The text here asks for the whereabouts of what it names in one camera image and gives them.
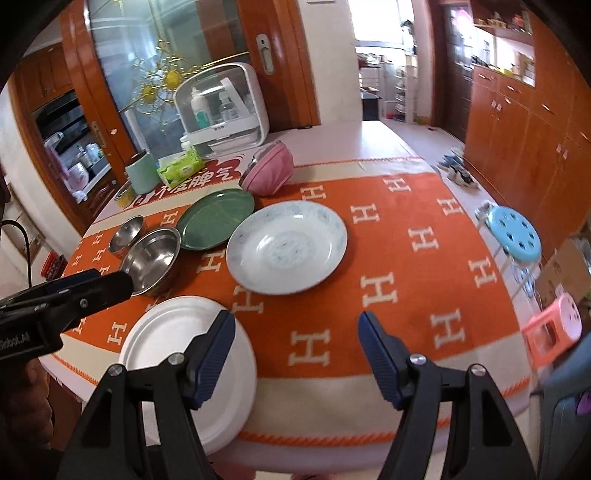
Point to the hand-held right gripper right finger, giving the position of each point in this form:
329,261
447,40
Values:
381,355

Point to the green tissue pack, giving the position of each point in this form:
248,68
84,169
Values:
180,168

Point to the green plate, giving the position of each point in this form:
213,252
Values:
212,219

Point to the red and black basket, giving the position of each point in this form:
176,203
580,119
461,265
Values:
54,265

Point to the white storage box clear front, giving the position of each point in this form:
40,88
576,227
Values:
249,115

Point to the wooden wall cabinets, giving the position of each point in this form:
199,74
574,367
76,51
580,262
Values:
517,138

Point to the white and black sneaker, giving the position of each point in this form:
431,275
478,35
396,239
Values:
464,179

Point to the dark blue shoe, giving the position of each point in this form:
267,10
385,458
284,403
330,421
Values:
450,161

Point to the blue denim garment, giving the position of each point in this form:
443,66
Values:
570,415

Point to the plain white plate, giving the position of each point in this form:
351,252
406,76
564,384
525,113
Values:
157,341

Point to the white shelf rack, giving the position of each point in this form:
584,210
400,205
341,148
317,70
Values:
406,92

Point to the large steel bowl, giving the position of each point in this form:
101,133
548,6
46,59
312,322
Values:
152,263

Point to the pink plastic stool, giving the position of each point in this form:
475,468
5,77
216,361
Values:
551,330

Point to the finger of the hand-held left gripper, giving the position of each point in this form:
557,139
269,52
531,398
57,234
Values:
69,280
101,286

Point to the mint green canister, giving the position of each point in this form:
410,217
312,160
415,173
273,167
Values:
142,174

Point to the blue round stool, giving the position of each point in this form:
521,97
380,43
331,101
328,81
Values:
515,233

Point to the pink bowl with steel lining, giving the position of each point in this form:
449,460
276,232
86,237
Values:
272,173

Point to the glass sliding door gold ornament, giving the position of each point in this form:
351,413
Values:
138,69

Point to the wooden kitchen cabinet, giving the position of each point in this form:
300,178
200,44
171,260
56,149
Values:
46,74

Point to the orange patterned blanket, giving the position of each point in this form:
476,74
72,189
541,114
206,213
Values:
392,277

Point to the yellow round tin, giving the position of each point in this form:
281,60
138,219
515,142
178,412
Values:
123,197

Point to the white bottle with teal label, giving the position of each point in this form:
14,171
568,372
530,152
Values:
201,110

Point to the clear plastic bottle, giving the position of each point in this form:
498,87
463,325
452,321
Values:
226,108

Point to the cardboard box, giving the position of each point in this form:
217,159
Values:
563,272

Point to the dark wooden door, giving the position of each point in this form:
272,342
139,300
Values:
457,83

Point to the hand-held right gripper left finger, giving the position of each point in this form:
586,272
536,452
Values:
214,355

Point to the small steel bowl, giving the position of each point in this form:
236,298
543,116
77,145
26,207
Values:
127,230

